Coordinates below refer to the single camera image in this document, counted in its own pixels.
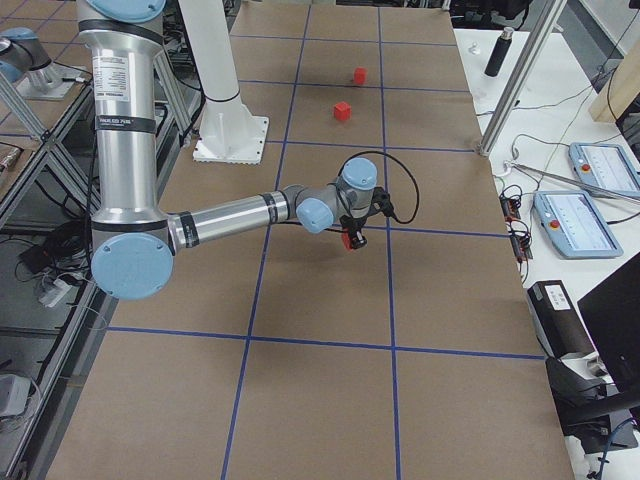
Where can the red cube block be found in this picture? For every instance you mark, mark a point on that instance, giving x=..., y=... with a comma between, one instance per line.
x=360, y=76
x=342, y=111
x=346, y=241

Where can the red circuit board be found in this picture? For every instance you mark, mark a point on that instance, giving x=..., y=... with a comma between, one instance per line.
x=519, y=232

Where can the metal rod green tip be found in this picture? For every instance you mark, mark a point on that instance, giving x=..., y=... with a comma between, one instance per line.
x=585, y=186

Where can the blue teach pendant near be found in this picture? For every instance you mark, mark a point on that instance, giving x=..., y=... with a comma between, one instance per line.
x=575, y=226

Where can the blue teach pendant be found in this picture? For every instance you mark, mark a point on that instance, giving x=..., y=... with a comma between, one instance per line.
x=606, y=166
x=575, y=226

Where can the black box white label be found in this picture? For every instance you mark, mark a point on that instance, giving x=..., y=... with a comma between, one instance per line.
x=556, y=320

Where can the black water bottle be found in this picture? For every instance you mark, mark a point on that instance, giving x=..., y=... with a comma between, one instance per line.
x=499, y=52

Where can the blue teach pendant far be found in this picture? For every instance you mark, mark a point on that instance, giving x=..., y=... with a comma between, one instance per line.
x=606, y=166

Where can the black computer monitor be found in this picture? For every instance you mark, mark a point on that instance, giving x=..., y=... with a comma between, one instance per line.
x=610, y=312

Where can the white box on floor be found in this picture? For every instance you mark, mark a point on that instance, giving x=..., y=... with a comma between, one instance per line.
x=14, y=394

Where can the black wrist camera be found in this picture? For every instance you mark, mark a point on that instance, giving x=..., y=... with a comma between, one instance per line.
x=381, y=203

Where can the white column pedestal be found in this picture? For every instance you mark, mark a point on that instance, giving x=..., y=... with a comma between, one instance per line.
x=228, y=132

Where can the aluminium frame post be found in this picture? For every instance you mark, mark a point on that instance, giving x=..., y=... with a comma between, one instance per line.
x=525, y=63

